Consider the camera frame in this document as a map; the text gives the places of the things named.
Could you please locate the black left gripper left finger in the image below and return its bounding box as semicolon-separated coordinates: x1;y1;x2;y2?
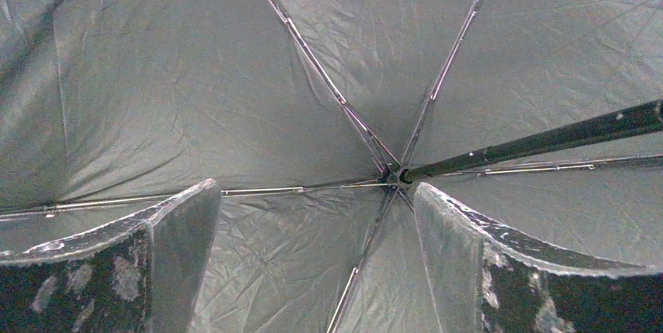
1;179;221;332

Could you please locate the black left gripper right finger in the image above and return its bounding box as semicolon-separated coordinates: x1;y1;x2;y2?
414;183;662;332

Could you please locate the pink and black folding umbrella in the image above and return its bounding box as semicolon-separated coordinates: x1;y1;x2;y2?
1;0;662;332

